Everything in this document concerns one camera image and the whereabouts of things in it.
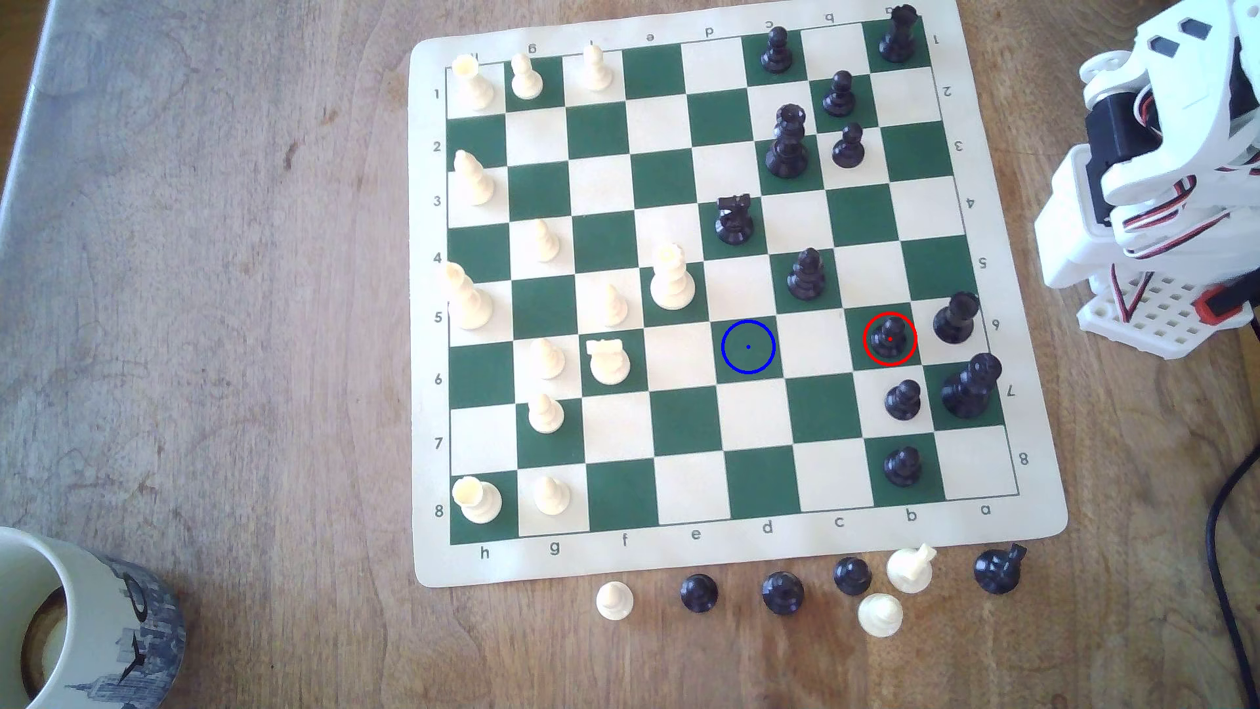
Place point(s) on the white rook f6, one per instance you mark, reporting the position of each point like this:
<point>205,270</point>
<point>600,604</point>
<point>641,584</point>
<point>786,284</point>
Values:
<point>609,366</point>

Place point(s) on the green and cream chess mat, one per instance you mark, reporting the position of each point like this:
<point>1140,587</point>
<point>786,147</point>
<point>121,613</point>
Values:
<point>689,414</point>

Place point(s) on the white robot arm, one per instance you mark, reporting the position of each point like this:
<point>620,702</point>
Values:
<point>1073,226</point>

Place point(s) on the white chess pawn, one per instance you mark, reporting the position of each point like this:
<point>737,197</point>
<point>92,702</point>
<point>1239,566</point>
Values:
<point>548,361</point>
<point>596,74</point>
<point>552,497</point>
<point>614,602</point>
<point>527,81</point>
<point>613,310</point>
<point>545,417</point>
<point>542,244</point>
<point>879,616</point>

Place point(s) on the white chess rook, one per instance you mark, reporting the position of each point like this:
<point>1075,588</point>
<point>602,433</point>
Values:
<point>479,502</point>
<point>474,89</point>

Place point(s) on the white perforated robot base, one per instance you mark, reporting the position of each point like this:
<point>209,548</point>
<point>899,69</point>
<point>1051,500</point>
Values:
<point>1162,315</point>

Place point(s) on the white chess bishop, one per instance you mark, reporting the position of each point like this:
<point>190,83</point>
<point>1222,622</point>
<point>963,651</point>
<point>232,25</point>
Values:
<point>474,182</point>

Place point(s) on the white chess knight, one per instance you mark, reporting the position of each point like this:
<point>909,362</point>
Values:
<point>909,571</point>

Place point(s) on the black chess bishop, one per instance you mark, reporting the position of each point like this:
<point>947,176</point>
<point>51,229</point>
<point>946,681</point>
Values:
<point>953,323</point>
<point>806,281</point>

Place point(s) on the black chess knight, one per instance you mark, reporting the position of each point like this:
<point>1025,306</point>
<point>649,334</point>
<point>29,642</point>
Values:
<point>998,571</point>

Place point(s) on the black rook centre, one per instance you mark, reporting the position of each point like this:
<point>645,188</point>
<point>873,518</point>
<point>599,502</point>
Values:
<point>734,226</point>

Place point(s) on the black chess pawn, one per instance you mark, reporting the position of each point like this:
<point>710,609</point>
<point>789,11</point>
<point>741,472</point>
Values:
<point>848,150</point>
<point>839,98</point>
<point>903,468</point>
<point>783,594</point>
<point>699,594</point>
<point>852,577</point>
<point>891,345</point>
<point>903,402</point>
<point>777,54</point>

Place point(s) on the orange red connector clip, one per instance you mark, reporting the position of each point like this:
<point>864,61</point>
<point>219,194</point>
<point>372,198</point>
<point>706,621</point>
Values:
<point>1221,303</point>

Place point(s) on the black chess queen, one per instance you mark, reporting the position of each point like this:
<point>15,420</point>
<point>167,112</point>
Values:
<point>787,153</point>

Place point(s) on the white chess queen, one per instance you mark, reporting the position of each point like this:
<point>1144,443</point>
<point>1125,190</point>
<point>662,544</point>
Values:
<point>672,286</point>

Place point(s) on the black chess rook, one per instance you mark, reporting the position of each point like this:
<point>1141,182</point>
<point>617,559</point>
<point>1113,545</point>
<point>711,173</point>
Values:
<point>897,41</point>

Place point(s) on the white mug with skyline print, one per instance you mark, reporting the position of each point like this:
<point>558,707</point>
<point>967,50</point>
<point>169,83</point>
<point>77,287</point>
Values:
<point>148,630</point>

